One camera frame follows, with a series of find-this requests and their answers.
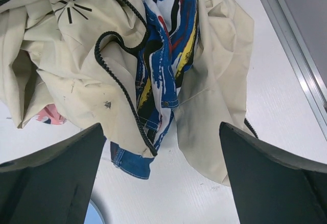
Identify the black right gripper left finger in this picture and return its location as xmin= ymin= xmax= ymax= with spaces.
xmin=1 ymin=123 xmax=105 ymax=223

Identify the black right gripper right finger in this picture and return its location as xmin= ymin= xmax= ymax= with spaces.
xmin=219 ymin=122 xmax=326 ymax=223

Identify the beige zippered cloth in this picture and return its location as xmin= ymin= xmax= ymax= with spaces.
xmin=1 ymin=0 xmax=254 ymax=186

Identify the blue patterned cloth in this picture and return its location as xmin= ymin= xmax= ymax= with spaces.
xmin=109 ymin=0 xmax=200 ymax=180

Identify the pink patterned cloth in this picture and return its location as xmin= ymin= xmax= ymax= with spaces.
xmin=35 ymin=104 xmax=66 ymax=125

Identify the light blue plate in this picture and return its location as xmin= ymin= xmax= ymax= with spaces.
xmin=84 ymin=201 xmax=104 ymax=224

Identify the aluminium frame rail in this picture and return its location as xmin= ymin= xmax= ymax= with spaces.
xmin=261 ymin=0 xmax=326 ymax=132

